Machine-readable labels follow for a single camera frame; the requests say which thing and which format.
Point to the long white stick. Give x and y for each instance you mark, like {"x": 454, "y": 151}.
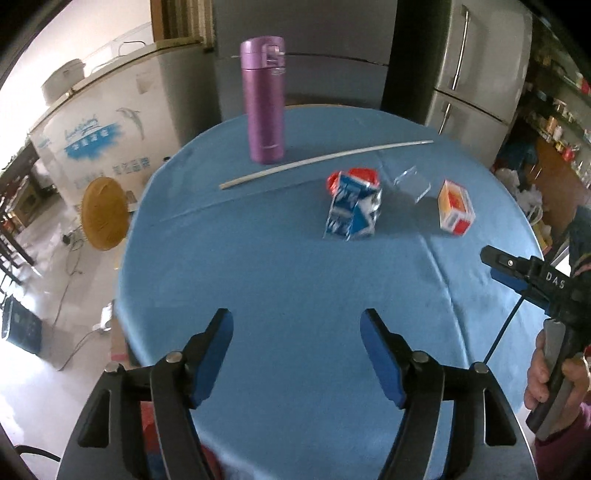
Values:
{"x": 286, "y": 169}

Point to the red plastic bag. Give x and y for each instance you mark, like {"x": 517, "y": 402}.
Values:
{"x": 332, "y": 182}

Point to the small light wooden table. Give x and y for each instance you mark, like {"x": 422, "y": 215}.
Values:
{"x": 27, "y": 203}

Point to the blue toothpaste box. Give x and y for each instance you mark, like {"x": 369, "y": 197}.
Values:
{"x": 351, "y": 207}

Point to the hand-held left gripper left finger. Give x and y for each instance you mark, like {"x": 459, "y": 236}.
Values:
{"x": 212, "y": 360}

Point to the round wooden stool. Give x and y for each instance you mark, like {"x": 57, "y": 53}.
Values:
{"x": 104, "y": 212}

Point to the silver two-door refrigerator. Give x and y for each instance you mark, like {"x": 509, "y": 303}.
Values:
{"x": 480, "y": 69}

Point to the white chest freezer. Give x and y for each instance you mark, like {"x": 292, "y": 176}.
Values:
{"x": 69, "y": 138}

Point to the purple thermos bottle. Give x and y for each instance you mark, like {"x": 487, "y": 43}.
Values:
{"x": 263, "y": 106}

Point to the person's right forearm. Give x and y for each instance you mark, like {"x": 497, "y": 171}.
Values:
{"x": 572, "y": 447}

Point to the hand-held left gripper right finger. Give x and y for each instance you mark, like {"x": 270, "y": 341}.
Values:
{"x": 383, "y": 360}

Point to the clear plastic wrapper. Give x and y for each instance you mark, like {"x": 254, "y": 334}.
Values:
{"x": 413, "y": 184}

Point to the person's right hand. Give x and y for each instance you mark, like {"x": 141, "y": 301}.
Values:
{"x": 535, "y": 378}

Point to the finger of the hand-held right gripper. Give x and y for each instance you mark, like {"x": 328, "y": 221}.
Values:
{"x": 505, "y": 264}

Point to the dark wooden chair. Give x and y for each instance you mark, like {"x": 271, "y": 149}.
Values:
{"x": 14, "y": 249}

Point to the blue tablecloth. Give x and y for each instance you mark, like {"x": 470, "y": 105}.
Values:
{"x": 277, "y": 277}

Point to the dark blue bin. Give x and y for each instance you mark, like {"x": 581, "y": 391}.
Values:
{"x": 18, "y": 325}

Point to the small red white carton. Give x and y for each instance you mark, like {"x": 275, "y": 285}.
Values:
{"x": 455, "y": 207}

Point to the wooden shelf with goods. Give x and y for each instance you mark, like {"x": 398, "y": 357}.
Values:
{"x": 558, "y": 129}

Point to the white rice cooker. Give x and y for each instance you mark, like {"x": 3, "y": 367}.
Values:
{"x": 62, "y": 81}

